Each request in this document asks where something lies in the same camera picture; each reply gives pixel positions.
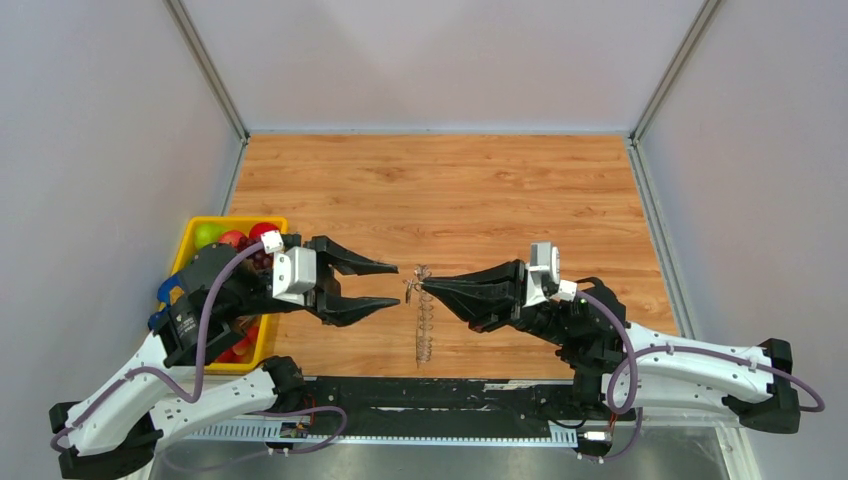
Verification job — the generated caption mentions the red apple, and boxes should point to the red apple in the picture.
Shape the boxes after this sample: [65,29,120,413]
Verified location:
[248,222,280,240]
[218,230,248,251]

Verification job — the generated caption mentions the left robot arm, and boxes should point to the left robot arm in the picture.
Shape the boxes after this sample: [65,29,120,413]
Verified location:
[49,230,397,479]

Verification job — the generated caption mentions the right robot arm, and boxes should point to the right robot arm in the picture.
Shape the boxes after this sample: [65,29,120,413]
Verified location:
[419,260,802,434]

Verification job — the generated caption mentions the purple grape bunch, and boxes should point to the purple grape bunch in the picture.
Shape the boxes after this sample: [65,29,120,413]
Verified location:
[237,237,273,272]

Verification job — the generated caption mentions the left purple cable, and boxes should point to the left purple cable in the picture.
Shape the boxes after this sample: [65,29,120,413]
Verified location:
[50,242,350,465]

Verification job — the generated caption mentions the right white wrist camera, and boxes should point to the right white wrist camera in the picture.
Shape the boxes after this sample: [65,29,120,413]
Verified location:
[523,241,577,307]

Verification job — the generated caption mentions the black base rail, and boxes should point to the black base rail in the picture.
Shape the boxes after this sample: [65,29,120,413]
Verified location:
[270,376,611,441]

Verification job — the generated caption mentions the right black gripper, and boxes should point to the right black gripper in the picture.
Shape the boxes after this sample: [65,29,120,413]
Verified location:
[421,258,573,348]

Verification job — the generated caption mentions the yellow plastic bin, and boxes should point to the yellow plastic bin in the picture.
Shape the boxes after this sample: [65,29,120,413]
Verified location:
[171,216,289,375]

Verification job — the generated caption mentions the small red fruits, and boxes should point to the small red fruits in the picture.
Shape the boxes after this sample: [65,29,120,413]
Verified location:
[215,322,259,364]

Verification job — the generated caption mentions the blue chip bag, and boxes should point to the blue chip bag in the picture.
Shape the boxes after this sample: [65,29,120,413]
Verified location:
[147,274,184,331]

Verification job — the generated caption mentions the green pear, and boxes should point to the green pear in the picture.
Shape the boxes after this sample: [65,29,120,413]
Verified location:
[192,222,227,250]

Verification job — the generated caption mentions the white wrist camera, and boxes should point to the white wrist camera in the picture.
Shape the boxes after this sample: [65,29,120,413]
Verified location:
[523,241,577,307]
[260,230,317,306]

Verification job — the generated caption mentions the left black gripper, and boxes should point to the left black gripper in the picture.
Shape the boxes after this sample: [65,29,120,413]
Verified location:
[230,232,403,326]

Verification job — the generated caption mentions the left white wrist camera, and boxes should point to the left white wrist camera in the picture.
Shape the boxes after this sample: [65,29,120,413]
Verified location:
[260,230,317,306]

